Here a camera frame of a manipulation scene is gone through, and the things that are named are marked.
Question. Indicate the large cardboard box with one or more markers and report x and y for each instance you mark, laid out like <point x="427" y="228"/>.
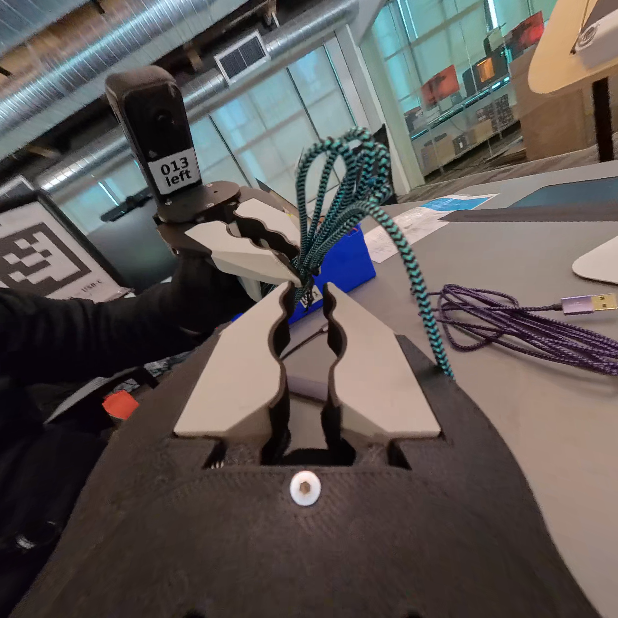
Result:
<point x="550" y="125"/>

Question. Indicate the person's left forearm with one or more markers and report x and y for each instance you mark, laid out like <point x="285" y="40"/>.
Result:
<point x="72" y="333"/>

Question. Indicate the white folding stand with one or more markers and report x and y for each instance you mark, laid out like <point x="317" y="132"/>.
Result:
<point x="598" y="263"/>

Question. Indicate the wide black table strip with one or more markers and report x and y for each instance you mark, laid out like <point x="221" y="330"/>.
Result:
<point x="555" y="198"/>

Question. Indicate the pale paper strip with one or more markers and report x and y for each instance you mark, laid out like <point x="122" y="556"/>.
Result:
<point x="306" y="388"/>

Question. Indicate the white vent grille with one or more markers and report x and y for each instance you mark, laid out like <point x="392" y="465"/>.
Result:
<point x="241" y="55"/>

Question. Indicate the person's left hand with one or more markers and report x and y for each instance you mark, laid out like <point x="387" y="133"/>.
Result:
<point x="207" y="299"/>

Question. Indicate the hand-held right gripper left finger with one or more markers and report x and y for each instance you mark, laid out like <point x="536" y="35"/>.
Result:
<point x="231" y="381"/>

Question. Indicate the orange traffic cone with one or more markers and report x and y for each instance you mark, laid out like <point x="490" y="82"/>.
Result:
<point x="120" y="404"/>

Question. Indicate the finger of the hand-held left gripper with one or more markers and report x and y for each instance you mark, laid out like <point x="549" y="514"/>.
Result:
<point x="265" y="215"/>
<point x="241" y="258"/>

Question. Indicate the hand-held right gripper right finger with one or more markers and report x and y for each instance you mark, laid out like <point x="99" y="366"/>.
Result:
<point x="381" y="381"/>

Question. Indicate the silver spiral ceiling duct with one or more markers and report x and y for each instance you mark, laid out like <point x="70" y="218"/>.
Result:
<point x="299" y="36"/>
<point x="96" y="53"/>

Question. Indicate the black framed marker sign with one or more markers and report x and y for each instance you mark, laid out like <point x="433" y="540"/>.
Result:
<point x="29" y="251"/>

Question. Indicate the printed paper sheet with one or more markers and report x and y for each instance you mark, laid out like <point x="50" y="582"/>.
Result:
<point x="410" y="227"/>

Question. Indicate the blue plastic bin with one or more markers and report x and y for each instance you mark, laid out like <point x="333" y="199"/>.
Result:
<point x="347" y="260"/>

